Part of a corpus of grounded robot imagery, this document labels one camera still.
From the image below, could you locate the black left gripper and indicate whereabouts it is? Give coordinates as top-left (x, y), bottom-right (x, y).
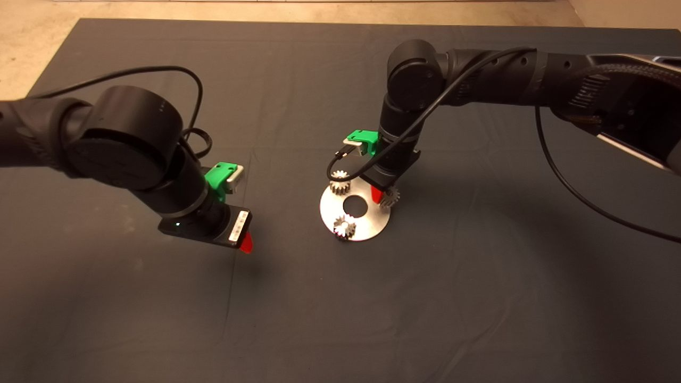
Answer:
top-left (157, 204), bottom-right (254, 255)

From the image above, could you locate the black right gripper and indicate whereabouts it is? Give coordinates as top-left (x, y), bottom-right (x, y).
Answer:
top-left (359, 149), bottom-right (422, 206)

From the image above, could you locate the round metal carrier plate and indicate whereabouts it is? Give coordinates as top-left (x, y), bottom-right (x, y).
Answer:
top-left (320, 178), bottom-right (392, 242)

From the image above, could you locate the dark grey table cloth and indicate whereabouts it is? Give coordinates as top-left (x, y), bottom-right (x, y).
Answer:
top-left (0, 20), bottom-right (681, 383)

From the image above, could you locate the green right camera mount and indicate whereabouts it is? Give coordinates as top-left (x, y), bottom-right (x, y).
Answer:
top-left (347, 129), bottom-right (381, 156)

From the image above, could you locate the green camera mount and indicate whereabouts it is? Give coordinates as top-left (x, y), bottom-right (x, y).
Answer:
top-left (205, 162), bottom-right (238, 203)
top-left (347, 129), bottom-right (381, 156)

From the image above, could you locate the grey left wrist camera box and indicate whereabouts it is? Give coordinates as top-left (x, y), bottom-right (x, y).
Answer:
top-left (226, 165), bottom-right (245, 194)

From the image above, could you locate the green left camera mount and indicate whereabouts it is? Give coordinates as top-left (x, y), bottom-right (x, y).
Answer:
top-left (205, 162), bottom-right (238, 203)

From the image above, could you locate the thin black left camera cable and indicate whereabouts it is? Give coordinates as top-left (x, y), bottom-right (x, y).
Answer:
top-left (32, 65), bottom-right (213, 160)

